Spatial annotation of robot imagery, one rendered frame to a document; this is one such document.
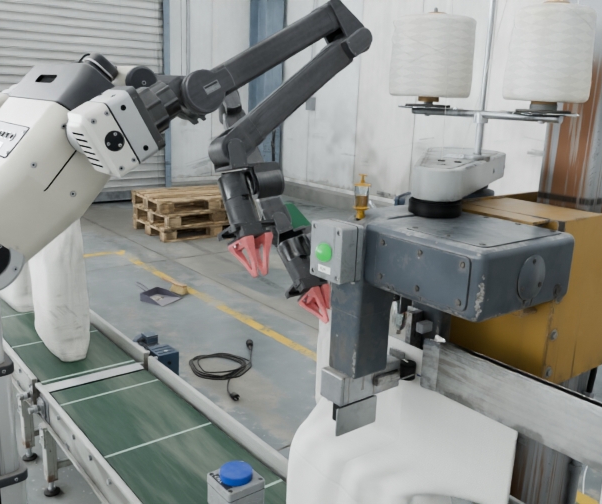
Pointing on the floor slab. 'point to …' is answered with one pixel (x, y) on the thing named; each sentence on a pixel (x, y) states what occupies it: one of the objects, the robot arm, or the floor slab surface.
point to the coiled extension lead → (224, 371)
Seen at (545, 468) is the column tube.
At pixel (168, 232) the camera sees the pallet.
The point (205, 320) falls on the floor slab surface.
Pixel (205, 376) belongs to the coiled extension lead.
